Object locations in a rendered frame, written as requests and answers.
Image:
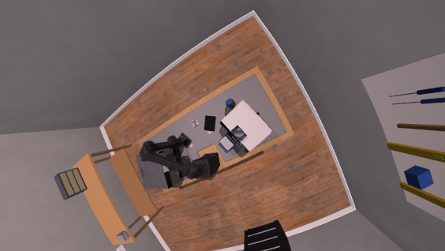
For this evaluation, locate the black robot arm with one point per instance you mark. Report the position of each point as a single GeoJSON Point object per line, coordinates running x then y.
{"type": "Point", "coordinates": [189, 170]}

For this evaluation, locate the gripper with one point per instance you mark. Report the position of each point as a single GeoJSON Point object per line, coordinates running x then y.
{"type": "Point", "coordinates": [181, 141]}

